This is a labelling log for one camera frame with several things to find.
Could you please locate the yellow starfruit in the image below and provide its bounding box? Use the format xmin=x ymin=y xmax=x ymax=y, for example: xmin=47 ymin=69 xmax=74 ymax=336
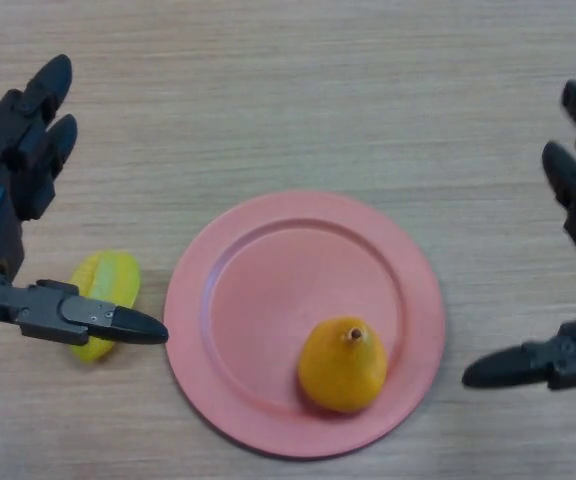
xmin=69 ymin=249 xmax=143 ymax=362

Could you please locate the pink round plate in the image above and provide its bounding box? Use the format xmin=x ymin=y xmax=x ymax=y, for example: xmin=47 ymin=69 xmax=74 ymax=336
xmin=163 ymin=189 xmax=445 ymax=460

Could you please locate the yellow orange pear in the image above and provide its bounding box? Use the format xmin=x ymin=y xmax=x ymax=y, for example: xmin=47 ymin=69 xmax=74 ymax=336
xmin=297 ymin=315 xmax=389 ymax=415

